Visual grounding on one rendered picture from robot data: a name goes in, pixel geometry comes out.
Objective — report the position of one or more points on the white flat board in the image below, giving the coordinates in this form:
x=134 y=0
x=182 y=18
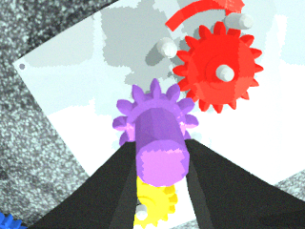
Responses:
x=78 y=76

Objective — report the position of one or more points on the yellow gear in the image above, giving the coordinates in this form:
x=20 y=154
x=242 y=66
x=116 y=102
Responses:
x=161 y=201

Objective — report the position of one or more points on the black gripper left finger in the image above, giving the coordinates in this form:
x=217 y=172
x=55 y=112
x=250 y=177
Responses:
x=106 y=201

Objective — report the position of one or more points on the red gear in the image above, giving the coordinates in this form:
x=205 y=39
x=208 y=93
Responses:
x=206 y=54

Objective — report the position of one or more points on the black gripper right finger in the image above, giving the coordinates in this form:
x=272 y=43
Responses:
x=225 y=196

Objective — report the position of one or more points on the purple gear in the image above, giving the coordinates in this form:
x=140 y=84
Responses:
x=158 y=123

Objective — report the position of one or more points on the red curved arrow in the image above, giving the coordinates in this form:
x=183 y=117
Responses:
x=197 y=6

